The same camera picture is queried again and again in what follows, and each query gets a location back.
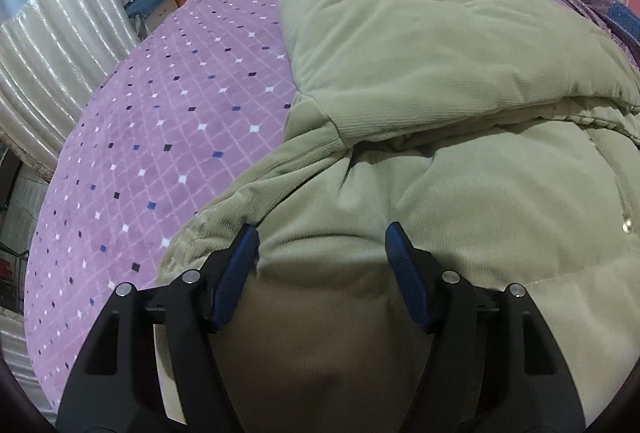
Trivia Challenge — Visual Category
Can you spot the silvery white curtain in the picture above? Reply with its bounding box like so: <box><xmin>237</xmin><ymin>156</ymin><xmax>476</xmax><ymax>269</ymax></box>
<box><xmin>0</xmin><ymin>0</ymin><xmax>176</xmax><ymax>174</ymax></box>
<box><xmin>0</xmin><ymin>308</ymin><xmax>56</xmax><ymax>414</ymax></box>

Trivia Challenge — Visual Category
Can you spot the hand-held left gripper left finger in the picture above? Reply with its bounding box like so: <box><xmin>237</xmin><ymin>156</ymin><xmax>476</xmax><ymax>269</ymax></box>
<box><xmin>55</xmin><ymin>223</ymin><xmax>261</xmax><ymax>433</ymax></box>

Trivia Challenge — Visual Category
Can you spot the bed with purple diamond-print bedspread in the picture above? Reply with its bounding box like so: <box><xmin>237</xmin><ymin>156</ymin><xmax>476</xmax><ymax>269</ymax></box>
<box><xmin>22</xmin><ymin>0</ymin><xmax>640</xmax><ymax>414</ymax></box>

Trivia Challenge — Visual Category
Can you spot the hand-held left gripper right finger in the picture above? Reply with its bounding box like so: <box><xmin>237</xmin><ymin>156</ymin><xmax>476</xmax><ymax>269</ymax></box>
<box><xmin>385</xmin><ymin>221</ymin><xmax>586</xmax><ymax>433</ymax></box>

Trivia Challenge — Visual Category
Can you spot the olive green puffer jacket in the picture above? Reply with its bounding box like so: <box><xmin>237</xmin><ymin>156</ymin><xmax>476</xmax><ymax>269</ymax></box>
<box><xmin>155</xmin><ymin>0</ymin><xmax>640</xmax><ymax>433</ymax></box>

